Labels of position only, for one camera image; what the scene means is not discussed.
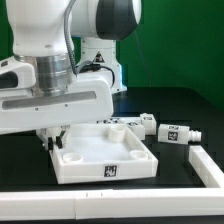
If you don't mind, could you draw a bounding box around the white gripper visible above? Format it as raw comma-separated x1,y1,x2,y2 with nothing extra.
0,57,113,151

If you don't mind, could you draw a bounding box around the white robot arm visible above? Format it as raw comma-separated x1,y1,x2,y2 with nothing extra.
0,0,142,149

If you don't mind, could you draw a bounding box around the white square tabletop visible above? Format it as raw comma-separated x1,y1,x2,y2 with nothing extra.
50,124,158,184

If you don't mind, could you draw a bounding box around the white marker base sheet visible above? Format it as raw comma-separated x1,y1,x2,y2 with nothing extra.
97,117,141,126

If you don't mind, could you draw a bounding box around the white L-shaped obstacle fence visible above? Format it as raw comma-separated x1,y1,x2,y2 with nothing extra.
0,146,224,221

